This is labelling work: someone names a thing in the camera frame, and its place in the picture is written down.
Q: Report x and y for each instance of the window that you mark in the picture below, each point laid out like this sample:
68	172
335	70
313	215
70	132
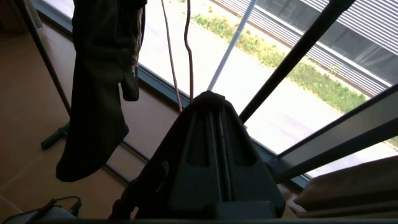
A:
326	146

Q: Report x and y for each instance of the pink clothes hanger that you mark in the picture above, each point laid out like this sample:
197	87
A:
189	62

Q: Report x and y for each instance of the brown curtain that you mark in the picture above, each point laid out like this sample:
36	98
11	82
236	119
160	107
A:
351	186

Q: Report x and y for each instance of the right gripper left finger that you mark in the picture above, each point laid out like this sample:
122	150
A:
192	183

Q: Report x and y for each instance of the black garment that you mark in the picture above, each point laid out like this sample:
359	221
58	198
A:
155	180
96	93

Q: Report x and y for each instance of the black clothes rack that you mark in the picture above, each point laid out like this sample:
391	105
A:
289	59

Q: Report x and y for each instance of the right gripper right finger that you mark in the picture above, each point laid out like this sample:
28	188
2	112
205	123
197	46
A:
252	183

